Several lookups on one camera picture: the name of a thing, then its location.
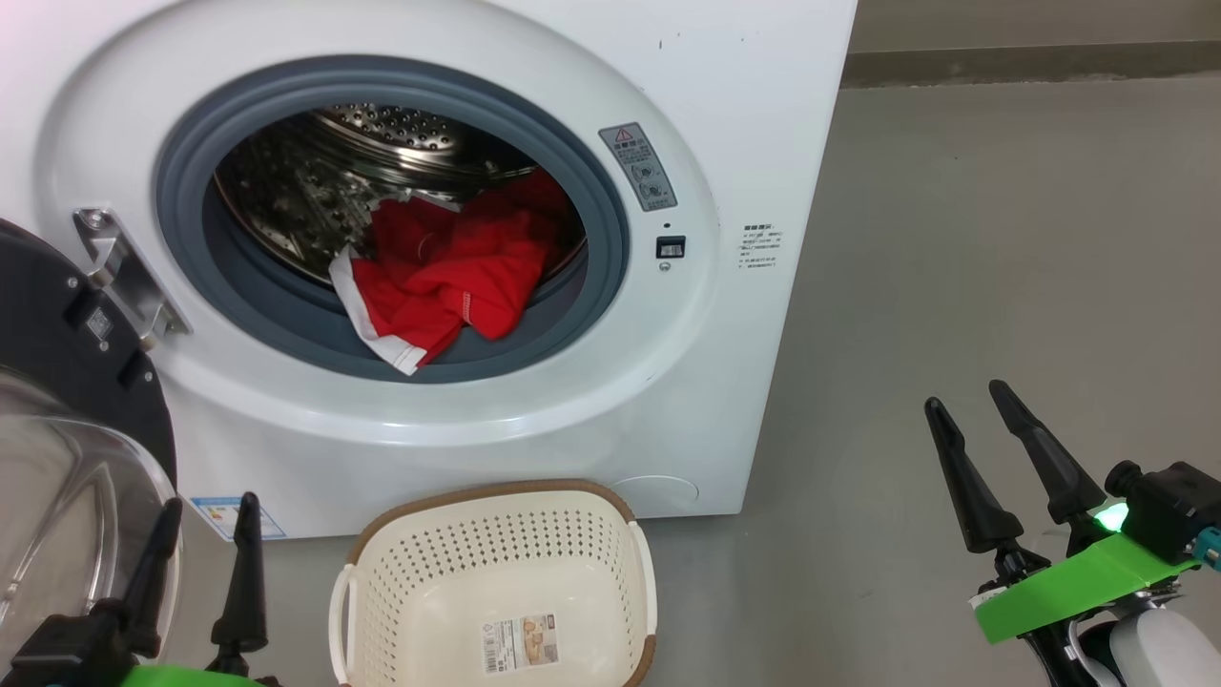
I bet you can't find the black glass washing machine door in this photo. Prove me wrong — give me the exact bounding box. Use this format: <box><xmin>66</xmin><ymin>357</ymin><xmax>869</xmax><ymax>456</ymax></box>
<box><xmin>0</xmin><ymin>218</ymin><xmax>187</xmax><ymax>659</ymax></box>

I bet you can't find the red garment with white trim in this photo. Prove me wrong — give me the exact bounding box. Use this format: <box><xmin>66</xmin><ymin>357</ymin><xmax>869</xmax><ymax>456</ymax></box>
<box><xmin>329</xmin><ymin>170</ymin><xmax>573</xmax><ymax>376</ymax></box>

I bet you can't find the grey warning label sticker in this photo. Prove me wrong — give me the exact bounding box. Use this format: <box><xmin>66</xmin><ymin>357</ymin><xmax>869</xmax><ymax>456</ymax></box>
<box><xmin>599</xmin><ymin>122</ymin><xmax>679</xmax><ymax>213</ymax></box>

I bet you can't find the white front-load washing machine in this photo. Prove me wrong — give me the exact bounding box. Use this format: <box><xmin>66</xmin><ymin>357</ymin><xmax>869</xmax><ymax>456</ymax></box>
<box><xmin>0</xmin><ymin>0</ymin><xmax>859</xmax><ymax>542</ymax></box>

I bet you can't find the basket product label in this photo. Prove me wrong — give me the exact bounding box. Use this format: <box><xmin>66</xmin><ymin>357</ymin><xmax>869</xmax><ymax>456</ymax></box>
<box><xmin>480</xmin><ymin>614</ymin><xmax>559</xmax><ymax>676</ymax></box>

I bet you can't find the blue energy label sticker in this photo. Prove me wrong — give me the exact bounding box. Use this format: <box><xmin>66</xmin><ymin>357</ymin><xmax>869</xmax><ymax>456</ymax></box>
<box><xmin>189</xmin><ymin>496</ymin><xmax>287</xmax><ymax>542</ymax></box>

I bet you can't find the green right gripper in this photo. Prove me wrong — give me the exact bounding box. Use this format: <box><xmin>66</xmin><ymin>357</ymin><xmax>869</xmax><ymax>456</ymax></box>
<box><xmin>923</xmin><ymin>379</ymin><xmax>1201</xmax><ymax>687</ymax></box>

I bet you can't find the cream perforated laundry basket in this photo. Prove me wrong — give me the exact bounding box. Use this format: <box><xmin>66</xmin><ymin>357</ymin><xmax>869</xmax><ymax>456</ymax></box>
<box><xmin>328</xmin><ymin>479</ymin><xmax>659</xmax><ymax>687</ymax></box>

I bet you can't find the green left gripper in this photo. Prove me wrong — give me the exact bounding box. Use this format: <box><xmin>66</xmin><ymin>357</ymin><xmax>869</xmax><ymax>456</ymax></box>
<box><xmin>114</xmin><ymin>491</ymin><xmax>282</xmax><ymax>687</ymax></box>

